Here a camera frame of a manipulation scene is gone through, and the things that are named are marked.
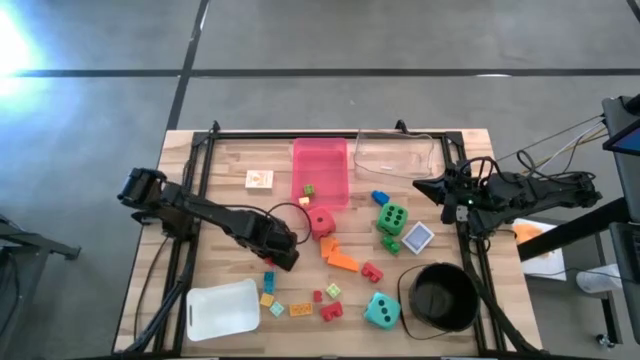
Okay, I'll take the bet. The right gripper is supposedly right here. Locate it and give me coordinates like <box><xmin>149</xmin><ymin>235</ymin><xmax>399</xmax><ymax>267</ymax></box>
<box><xmin>413</xmin><ymin>167</ymin><xmax>494</xmax><ymax>225</ymax></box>

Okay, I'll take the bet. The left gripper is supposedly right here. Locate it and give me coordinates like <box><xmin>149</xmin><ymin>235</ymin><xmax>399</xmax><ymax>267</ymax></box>
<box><xmin>234</xmin><ymin>209</ymin><xmax>301</xmax><ymax>271</ymax></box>

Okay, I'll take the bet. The short orange block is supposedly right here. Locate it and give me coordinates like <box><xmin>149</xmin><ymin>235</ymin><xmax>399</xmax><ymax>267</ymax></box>
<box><xmin>319</xmin><ymin>235</ymin><xmax>341</xmax><ymax>259</ymax></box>

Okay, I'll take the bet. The red foam die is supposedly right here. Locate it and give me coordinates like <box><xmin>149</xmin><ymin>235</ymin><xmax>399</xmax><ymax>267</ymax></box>
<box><xmin>306</xmin><ymin>206</ymin><xmax>337</xmax><ymax>241</ymax></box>

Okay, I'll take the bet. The long orange block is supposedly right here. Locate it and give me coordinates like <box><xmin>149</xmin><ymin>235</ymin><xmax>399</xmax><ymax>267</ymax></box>
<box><xmin>327</xmin><ymin>248</ymin><xmax>361</xmax><ymax>274</ymax></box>

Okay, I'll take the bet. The green foam die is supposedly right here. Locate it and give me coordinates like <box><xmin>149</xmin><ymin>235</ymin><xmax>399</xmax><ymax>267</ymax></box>
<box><xmin>375</xmin><ymin>201</ymin><xmax>409</xmax><ymax>237</ymax></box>

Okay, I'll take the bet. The green two-stud block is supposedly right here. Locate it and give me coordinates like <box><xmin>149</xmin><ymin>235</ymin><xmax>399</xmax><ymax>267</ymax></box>
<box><xmin>381</xmin><ymin>234</ymin><xmax>402</xmax><ymax>256</ymax></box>

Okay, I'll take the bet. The teal foam die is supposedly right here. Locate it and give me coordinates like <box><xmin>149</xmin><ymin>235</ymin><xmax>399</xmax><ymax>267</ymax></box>
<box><xmin>362</xmin><ymin>291</ymin><xmax>402</xmax><ymax>331</ymax></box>

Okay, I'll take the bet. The clear plastic bin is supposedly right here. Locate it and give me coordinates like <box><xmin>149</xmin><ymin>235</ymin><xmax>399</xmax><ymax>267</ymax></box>
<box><xmin>352</xmin><ymin>128</ymin><xmax>436</xmax><ymax>181</ymax></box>

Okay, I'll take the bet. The white plastic bin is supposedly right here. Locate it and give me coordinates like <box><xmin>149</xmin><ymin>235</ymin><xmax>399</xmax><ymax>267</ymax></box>
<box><xmin>185</xmin><ymin>278</ymin><xmax>262</xmax><ymax>343</ymax></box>

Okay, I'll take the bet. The orange cloth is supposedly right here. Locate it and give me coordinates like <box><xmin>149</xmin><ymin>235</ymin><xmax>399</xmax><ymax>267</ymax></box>
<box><xmin>513</xmin><ymin>223</ymin><xmax>544</xmax><ymax>246</ymax></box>

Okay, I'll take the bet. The pink plastic bin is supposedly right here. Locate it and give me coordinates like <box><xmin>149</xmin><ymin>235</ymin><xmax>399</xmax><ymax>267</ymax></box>
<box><xmin>291</xmin><ymin>137</ymin><xmax>350</xmax><ymax>211</ymax></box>

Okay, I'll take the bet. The black bucket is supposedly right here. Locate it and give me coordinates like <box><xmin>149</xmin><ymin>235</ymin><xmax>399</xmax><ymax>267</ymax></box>
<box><xmin>397</xmin><ymin>262</ymin><xmax>481</xmax><ymax>342</ymax></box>

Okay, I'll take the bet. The white sheet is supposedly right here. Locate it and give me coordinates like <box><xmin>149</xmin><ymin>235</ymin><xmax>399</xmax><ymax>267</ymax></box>
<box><xmin>512</xmin><ymin>217</ymin><xmax>569</xmax><ymax>281</ymax></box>

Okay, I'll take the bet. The black stand bar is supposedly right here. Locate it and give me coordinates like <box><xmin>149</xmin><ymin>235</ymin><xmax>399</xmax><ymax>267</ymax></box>
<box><xmin>517</xmin><ymin>197</ymin><xmax>632</xmax><ymax>262</ymax></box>

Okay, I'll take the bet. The monitor with blue screen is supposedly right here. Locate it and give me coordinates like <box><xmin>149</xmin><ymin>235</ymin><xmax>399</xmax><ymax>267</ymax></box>
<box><xmin>602</xmin><ymin>117</ymin><xmax>640</xmax><ymax>156</ymax></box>

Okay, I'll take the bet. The grey equipment cart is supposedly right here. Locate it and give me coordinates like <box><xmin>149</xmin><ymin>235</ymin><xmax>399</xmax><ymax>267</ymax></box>
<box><xmin>601</xmin><ymin>94</ymin><xmax>640</xmax><ymax>346</ymax></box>

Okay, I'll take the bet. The black floor stand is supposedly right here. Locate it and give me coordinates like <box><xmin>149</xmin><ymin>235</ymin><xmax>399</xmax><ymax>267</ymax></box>
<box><xmin>0</xmin><ymin>213</ymin><xmax>82</xmax><ymax>351</ymax></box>

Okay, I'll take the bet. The black left camera cable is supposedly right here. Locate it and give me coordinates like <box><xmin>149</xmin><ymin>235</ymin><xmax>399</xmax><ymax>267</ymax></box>
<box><xmin>222</xmin><ymin>202</ymin><xmax>314</xmax><ymax>247</ymax></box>

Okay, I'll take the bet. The black aluminium frame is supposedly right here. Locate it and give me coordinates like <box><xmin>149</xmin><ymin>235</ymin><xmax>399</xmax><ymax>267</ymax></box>
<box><xmin>115</xmin><ymin>119</ymin><xmax>549</xmax><ymax>357</ymax></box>

